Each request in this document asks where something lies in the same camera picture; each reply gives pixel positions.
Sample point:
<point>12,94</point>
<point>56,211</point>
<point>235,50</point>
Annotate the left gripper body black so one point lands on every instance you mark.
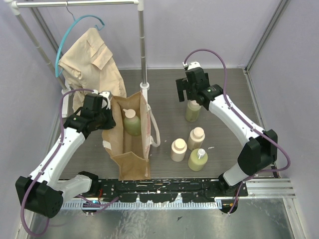
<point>105,122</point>

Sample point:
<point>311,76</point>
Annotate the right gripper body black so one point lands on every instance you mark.
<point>190,92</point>

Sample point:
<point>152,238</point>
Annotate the green bottle beige cap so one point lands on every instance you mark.
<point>192,111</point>

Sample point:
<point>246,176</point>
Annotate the green pump bottle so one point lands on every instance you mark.
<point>197,160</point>
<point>132,123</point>

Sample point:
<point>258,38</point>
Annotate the brown canvas bag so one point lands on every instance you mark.
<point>131,153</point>

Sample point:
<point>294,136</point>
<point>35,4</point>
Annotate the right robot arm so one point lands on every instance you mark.
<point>258,150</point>

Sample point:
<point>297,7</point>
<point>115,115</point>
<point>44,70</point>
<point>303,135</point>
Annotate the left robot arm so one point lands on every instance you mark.
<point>41,192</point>

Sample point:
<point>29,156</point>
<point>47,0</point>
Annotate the beige shirt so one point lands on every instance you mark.
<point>89,64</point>

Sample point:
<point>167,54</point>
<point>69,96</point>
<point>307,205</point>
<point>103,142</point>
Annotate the beige bottle right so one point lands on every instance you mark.
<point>196,138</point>

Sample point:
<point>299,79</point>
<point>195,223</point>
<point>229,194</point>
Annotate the beige bottle left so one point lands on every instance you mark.
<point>178,150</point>

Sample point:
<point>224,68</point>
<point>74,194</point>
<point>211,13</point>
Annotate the teal clothes hanger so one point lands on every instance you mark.
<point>64,38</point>

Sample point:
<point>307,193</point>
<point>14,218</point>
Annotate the white clothes rack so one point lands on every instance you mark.
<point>15,7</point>

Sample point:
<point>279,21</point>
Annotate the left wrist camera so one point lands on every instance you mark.
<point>106,101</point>

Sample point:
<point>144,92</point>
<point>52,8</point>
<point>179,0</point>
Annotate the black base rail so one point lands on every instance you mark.
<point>197,190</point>

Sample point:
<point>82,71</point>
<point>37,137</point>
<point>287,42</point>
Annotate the white cable tray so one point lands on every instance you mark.
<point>178,204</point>

